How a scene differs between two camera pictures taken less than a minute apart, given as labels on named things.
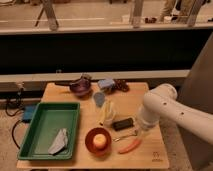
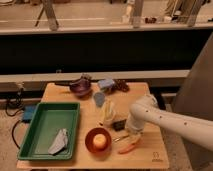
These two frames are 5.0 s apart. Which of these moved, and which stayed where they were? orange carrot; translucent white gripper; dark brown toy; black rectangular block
Moved: translucent white gripper
Stayed: orange carrot; dark brown toy; black rectangular block
